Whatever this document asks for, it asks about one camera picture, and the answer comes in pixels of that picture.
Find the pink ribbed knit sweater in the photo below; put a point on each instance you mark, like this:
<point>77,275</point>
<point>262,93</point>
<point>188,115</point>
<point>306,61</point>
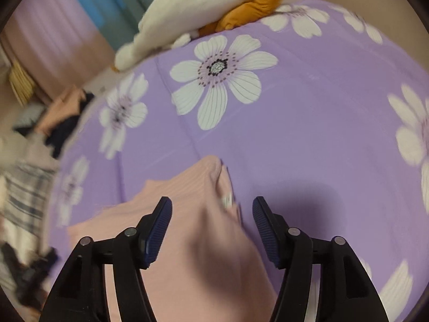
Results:
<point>207,268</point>

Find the grey pillow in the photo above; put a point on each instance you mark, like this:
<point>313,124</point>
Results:
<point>20,143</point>

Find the folded dark navy garment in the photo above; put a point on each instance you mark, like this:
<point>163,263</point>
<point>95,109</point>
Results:
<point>62,131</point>

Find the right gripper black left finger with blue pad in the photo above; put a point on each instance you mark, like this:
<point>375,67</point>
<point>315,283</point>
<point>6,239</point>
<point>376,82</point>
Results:
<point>80,290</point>

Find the white goose plush toy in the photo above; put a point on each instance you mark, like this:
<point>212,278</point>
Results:
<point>166,23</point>

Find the purple floral bed sheet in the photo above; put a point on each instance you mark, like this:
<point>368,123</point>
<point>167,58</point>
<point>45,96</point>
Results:
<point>310,108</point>

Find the folded peach garment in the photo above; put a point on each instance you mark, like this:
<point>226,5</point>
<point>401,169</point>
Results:
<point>63,107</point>

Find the yellow hanging cloth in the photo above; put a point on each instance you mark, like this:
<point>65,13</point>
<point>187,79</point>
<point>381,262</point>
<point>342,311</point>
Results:
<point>21,83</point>

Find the pink curtain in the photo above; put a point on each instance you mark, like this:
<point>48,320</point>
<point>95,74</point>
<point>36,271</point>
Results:
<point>57,44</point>

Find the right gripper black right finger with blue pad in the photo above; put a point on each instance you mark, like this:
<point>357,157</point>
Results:
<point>346,292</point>

